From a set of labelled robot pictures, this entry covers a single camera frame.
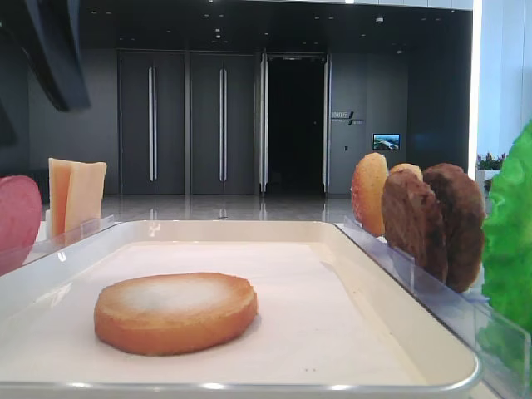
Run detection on bun slice white face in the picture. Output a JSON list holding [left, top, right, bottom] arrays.
[[93, 273, 259, 356]]

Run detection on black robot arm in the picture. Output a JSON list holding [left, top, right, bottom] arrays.
[[1, 1, 91, 112]]

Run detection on brown meat patty near tray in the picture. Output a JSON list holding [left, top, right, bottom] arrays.
[[382, 170, 448, 283]]

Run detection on pale cheese slice inner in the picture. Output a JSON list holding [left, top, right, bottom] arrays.
[[65, 162, 107, 231]]

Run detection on brown meat patty outer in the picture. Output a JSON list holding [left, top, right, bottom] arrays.
[[423, 163, 485, 293]]

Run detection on orange cheese slice outer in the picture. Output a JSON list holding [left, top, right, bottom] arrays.
[[48, 158, 71, 237]]

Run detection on green lettuce leaf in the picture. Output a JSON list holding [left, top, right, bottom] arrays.
[[475, 120, 532, 375]]

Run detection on golden bun slice near tray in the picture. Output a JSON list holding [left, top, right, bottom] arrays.
[[352, 153, 388, 237]]

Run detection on dark double door middle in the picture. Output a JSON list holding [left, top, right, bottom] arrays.
[[190, 53, 255, 195]]

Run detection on dark double door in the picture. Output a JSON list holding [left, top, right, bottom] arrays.
[[120, 52, 185, 195], [190, 53, 255, 195]]

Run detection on white rectangular tray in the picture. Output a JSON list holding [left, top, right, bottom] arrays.
[[1, 221, 482, 398]]

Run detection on golden bun slice outer right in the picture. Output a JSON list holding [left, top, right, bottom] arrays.
[[390, 163, 423, 181]]

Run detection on dark double door left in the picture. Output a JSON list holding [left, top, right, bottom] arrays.
[[120, 52, 185, 195]]

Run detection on clear acrylic rack left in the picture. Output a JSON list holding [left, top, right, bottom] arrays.
[[1, 215, 117, 276]]

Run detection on clear acrylic rack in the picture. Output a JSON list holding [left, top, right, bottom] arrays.
[[1, 215, 117, 276], [337, 217, 531, 398]]

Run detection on potted flowers planter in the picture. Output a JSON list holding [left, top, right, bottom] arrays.
[[476, 153, 506, 195]]

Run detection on clear acrylic rack right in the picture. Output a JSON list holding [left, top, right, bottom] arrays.
[[337, 217, 531, 398]]

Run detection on wall display screen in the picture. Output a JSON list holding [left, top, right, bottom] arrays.
[[372, 134, 401, 151]]

